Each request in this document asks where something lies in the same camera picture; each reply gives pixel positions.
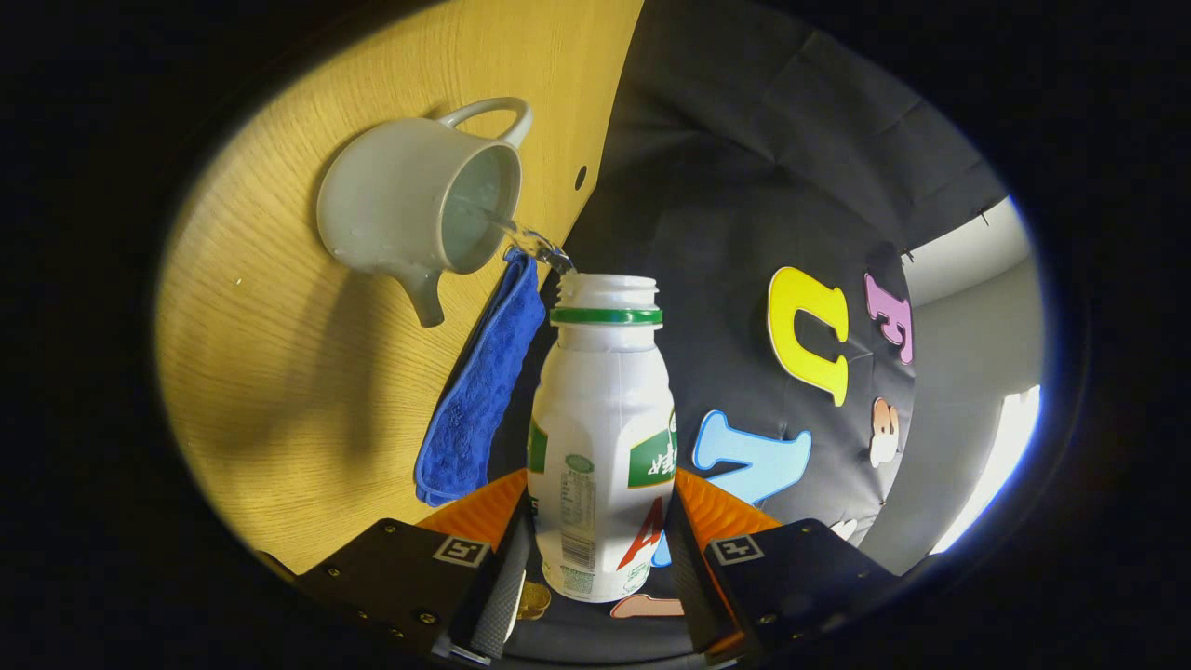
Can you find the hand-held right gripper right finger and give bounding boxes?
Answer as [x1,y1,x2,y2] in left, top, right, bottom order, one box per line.
[663,467,901,663]

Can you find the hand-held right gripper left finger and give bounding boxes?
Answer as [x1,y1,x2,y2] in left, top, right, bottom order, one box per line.
[294,467,535,663]

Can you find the white water bottle green label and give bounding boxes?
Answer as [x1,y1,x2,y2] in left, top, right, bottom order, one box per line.
[527,273,678,604]

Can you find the white teacup with spout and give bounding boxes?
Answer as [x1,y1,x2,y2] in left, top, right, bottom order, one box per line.
[316,97,533,328]

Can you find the blue towel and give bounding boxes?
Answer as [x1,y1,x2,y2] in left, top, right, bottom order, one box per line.
[414,248,548,508]

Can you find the black backdrop cloth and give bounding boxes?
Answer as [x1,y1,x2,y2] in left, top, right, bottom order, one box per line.
[488,0,1010,666]

